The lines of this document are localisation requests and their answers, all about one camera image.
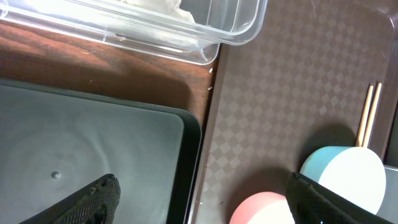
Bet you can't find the grey dishwasher rack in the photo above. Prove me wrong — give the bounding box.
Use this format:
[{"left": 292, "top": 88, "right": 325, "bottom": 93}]
[{"left": 377, "top": 110, "right": 397, "bottom": 223}]

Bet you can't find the white pink bowl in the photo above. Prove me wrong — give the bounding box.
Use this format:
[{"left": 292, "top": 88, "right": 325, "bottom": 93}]
[{"left": 229, "top": 192, "right": 295, "bottom": 224}]

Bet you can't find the black plastic tray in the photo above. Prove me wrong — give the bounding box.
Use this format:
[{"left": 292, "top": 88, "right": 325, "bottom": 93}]
[{"left": 1, "top": 79, "right": 201, "bottom": 223}]

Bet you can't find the wooden chopstick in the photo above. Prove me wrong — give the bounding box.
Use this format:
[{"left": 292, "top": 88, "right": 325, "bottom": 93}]
[
  {"left": 362, "top": 83, "right": 382, "bottom": 148},
  {"left": 356, "top": 85, "right": 374, "bottom": 147}
]

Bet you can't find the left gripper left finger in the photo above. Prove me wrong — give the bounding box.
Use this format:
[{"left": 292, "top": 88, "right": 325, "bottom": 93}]
[{"left": 21, "top": 174, "right": 121, "bottom": 224}]

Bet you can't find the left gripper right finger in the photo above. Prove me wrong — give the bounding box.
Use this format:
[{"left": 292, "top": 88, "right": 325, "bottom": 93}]
[{"left": 285, "top": 172, "right": 392, "bottom": 224}]

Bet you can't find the clear plastic waste bin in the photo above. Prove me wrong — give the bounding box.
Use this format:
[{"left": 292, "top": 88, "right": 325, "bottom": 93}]
[{"left": 1, "top": 0, "right": 267, "bottom": 65}]

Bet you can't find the white tissue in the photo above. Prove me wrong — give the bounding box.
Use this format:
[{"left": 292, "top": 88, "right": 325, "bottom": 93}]
[{"left": 120, "top": 0, "right": 195, "bottom": 23}]

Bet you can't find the left wooden chopstick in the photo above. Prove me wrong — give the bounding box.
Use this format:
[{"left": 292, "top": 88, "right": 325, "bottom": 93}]
[{"left": 356, "top": 85, "right": 374, "bottom": 147}]

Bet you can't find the right wooden chopstick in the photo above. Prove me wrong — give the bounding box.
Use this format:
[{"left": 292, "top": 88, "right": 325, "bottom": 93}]
[{"left": 362, "top": 83, "right": 382, "bottom": 148}]

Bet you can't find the brown serving tray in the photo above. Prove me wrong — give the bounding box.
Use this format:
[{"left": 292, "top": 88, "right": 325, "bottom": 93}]
[{"left": 191, "top": 0, "right": 397, "bottom": 223}]

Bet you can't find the light blue bowl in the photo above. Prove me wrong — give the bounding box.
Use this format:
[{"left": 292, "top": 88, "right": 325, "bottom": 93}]
[{"left": 300, "top": 146, "right": 386, "bottom": 215}]

